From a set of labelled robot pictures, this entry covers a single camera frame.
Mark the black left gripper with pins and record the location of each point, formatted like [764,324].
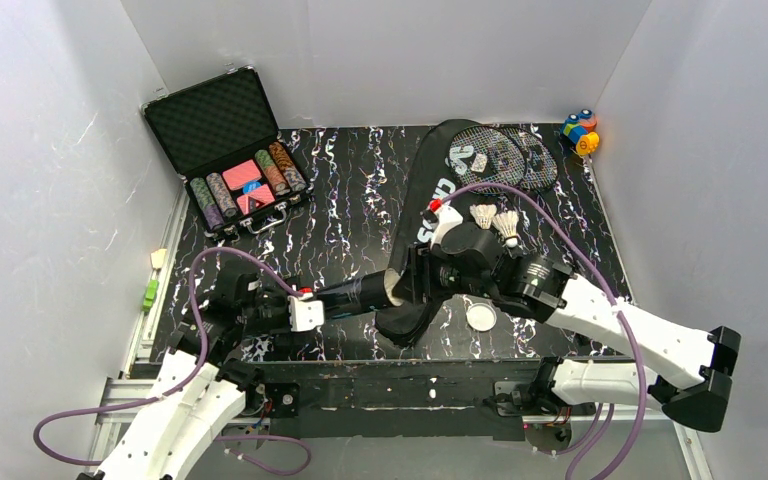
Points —
[288,316]

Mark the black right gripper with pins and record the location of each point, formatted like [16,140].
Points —
[420,277]

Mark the black shuttlecock tube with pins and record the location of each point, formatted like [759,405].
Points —
[360,295]

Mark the white feather shuttlecock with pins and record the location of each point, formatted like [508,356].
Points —
[483,214]
[508,227]

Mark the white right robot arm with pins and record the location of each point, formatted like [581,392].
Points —
[685,373]

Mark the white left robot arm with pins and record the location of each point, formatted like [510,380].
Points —
[200,387]

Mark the rear badminton racket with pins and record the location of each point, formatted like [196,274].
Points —
[541,170]

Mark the white tube lid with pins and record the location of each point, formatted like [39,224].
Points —
[481,317]

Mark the blue dealer chip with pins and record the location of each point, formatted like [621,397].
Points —
[251,186]

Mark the pink playing card deck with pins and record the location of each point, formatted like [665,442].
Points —
[237,177]

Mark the black poker chip case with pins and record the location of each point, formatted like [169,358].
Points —
[217,124]

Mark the colourful toy blocks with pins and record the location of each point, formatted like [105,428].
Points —
[579,129]

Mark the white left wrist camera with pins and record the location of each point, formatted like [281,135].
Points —
[306,313]

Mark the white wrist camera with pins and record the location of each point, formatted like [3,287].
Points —
[306,313]
[440,218]

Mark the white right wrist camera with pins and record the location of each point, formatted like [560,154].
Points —
[440,218]

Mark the green clip on rail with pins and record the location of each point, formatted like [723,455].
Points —
[150,295]

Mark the beige block on rail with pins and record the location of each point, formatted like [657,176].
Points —
[158,258]

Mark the black mounting base plate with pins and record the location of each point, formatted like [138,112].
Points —
[411,398]

